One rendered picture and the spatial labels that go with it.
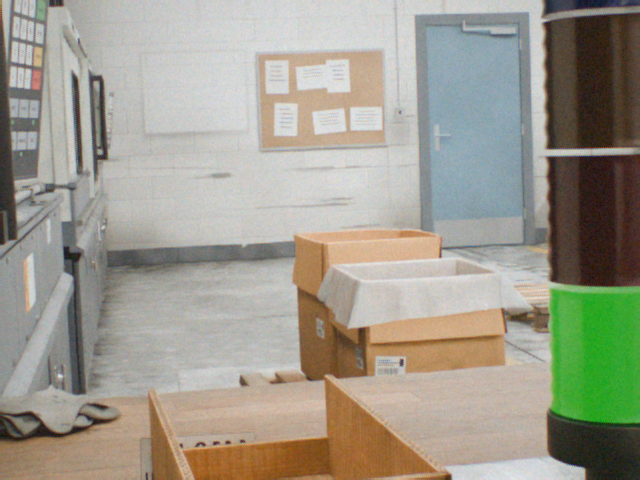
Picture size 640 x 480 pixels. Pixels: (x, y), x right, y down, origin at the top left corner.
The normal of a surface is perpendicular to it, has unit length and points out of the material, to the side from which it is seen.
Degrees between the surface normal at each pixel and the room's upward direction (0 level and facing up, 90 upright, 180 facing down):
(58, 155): 90
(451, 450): 0
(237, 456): 90
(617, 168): 76
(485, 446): 0
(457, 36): 90
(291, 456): 90
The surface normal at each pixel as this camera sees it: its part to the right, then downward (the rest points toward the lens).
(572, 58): -0.69, -0.15
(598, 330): -0.48, -0.14
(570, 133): -0.75, 0.33
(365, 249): 0.22, 0.02
